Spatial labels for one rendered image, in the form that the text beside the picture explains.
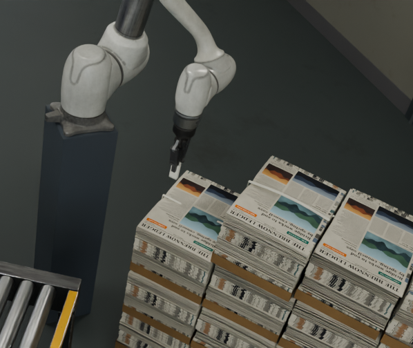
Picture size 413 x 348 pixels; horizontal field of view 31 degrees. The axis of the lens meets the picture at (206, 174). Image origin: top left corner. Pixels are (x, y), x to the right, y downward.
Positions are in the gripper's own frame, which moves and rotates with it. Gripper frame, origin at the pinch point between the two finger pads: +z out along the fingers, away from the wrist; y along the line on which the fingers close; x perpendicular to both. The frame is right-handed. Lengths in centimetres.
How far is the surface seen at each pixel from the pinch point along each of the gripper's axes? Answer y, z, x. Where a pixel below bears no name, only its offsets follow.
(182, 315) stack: -19, 44, -21
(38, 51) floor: 159, 96, 163
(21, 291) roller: -62, 16, 18
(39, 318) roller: -67, 16, 7
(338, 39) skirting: 316, 89, 8
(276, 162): 14.0, -10.3, -30.2
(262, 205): -9.4, -10.2, -34.5
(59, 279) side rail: -51, 16, 11
